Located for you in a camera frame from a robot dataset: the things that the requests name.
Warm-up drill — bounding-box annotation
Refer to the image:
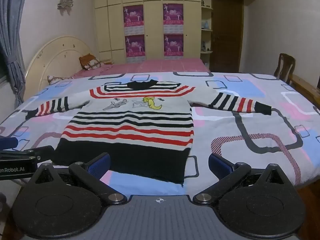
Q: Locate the wall lamp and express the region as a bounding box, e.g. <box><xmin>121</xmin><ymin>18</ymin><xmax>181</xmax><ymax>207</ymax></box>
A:
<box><xmin>57</xmin><ymin>0</ymin><xmax>76</xmax><ymax>10</ymax></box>

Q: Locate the wooden bench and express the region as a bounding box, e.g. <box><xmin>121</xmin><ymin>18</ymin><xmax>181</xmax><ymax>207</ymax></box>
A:
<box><xmin>287</xmin><ymin>75</ymin><xmax>320</xmax><ymax>106</ymax></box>

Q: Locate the grey curtain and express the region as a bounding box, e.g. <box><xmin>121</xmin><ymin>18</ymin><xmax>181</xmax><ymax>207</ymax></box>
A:
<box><xmin>0</xmin><ymin>0</ymin><xmax>31</xmax><ymax>108</ymax></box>

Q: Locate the striped knit sweater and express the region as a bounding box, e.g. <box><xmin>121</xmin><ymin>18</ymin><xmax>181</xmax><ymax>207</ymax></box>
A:
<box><xmin>25</xmin><ymin>79</ymin><xmax>272</xmax><ymax>184</ymax></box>

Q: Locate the patterned bed sheet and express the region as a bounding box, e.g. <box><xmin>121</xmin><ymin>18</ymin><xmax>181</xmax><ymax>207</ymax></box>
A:
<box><xmin>0</xmin><ymin>71</ymin><xmax>320</xmax><ymax>196</ymax></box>

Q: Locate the dark wooden door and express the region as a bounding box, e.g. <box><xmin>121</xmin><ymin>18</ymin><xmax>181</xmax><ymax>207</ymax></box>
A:
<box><xmin>211</xmin><ymin>0</ymin><xmax>244</xmax><ymax>73</ymax></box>

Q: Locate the cream rounded headboard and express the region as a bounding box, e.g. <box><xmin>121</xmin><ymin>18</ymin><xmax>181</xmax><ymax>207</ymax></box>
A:
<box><xmin>24</xmin><ymin>35</ymin><xmax>97</xmax><ymax>103</ymax></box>

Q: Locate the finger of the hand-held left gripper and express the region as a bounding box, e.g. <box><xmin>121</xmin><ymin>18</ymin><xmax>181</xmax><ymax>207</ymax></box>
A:
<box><xmin>0</xmin><ymin>137</ymin><xmax>19</xmax><ymax>151</ymax></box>
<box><xmin>0</xmin><ymin>146</ymin><xmax>54</xmax><ymax>161</ymax></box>

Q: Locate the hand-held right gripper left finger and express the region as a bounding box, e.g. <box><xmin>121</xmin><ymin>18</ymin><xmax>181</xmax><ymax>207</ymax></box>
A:
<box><xmin>30</xmin><ymin>153</ymin><xmax>128</xmax><ymax>204</ymax></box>

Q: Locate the orange and white pillow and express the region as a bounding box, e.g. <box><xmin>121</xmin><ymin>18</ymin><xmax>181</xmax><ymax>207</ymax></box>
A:
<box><xmin>79</xmin><ymin>53</ymin><xmax>103</xmax><ymax>71</ymax></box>

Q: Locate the cream corner shelf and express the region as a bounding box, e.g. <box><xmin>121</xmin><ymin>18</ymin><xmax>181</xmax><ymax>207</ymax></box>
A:
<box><xmin>200</xmin><ymin>1</ymin><xmax>214</xmax><ymax>67</ymax></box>

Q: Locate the wooden chair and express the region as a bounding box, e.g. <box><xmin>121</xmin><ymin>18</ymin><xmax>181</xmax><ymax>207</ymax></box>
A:
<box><xmin>274</xmin><ymin>53</ymin><xmax>296</xmax><ymax>82</ymax></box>

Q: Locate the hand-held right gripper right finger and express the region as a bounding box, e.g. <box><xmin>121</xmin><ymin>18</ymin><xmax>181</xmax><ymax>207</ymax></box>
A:
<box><xmin>192</xmin><ymin>153</ymin><xmax>292</xmax><ymax>205</ymax></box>

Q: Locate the pink bed sheet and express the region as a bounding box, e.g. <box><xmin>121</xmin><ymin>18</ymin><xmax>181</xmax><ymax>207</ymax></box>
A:
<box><xmin>71</xmin><ymin>57</ymin><xmax>212</xmax><ymax>79</ymax></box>

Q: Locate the magenta wall poster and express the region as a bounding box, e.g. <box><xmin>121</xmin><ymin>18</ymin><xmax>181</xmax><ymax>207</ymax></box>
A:
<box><xmin>164</xmin><ymin>34</ymin><xmax>184</xmax><ymax>59</ymax></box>
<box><xmin>123</xmin><ymin>4</ymin><xmax>144</xmax><ymax>36</ymax></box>
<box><xmin>125</xmin><ymin>34</ymin><xmax>146</xmax><ymax>64</ymax></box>
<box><xmin>163</xmin><ymin>3</ymin><xmax>184</xmax><ymax>34</ymax></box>

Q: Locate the white patterned pillow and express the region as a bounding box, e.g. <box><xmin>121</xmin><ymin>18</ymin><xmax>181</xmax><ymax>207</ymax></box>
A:
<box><xmin>47</xmin><ymin>75</ymin><xmax>75</xmax><ymax>84</ymax></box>

